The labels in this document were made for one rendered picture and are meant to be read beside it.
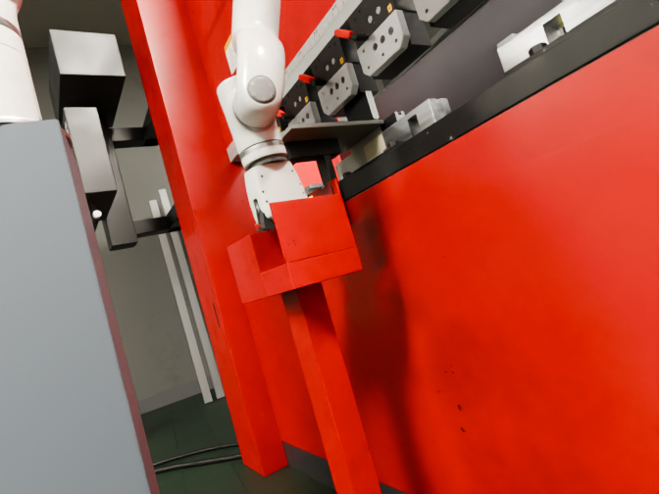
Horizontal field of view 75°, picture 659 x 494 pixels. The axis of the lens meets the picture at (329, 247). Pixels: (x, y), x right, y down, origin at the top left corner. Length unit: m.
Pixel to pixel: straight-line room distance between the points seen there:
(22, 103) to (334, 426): 0.74
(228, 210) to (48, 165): 1.18
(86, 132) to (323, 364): 1.49
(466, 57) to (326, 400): 1.20
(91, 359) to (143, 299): 3.58
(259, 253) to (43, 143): 0.37
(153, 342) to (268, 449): 2.57
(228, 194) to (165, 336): 2.57
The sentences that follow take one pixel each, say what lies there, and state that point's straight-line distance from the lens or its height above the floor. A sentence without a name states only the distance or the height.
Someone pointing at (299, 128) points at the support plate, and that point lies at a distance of 0.97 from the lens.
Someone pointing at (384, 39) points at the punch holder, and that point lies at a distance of 1.10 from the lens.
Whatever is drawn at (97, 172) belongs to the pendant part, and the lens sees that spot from 1.95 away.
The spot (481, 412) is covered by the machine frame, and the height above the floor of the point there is 0.34.
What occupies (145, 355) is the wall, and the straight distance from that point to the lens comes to 4.27.
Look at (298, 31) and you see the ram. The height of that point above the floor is 1.37.
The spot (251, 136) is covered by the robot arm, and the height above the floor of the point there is 0.94.
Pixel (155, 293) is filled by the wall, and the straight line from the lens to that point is 4.27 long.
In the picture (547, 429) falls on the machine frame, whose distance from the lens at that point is 0.83.
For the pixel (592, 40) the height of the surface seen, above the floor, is 0.85.
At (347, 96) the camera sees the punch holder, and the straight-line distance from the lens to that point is 1.17.
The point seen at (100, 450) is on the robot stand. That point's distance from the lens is 0.71.
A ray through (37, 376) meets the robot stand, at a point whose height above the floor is 0.64.
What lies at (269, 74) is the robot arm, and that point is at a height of 1.00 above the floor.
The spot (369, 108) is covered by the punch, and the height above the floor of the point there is 1.05.
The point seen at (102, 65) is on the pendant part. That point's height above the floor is 1.80.
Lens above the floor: 0.66
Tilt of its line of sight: 4 degrees up
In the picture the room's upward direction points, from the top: 16 degrees counter-clockwise
